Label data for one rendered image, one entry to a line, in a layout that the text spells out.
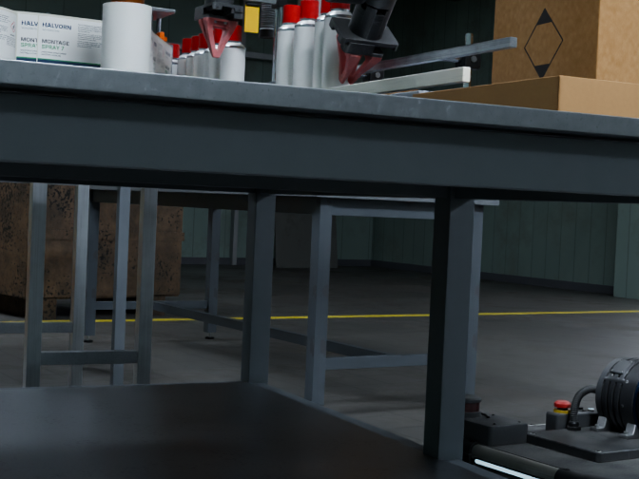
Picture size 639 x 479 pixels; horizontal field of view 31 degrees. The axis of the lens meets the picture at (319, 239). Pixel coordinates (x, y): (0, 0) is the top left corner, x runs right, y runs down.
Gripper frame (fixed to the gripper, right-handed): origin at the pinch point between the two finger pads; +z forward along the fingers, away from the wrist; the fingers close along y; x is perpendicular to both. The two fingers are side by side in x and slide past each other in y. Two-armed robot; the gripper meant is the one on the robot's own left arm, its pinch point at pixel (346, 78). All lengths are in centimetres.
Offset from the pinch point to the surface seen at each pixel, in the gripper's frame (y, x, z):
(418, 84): 3.6, 25.6, -15.8
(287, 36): 1.8, -22.1, 6.1
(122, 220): -34, -173, 175
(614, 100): 4, 63, -39
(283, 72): 2.1, -18.2, 11.3
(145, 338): -15, -80, 143
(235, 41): 0, -47, 23
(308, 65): 0.6, -13.0, 6.1
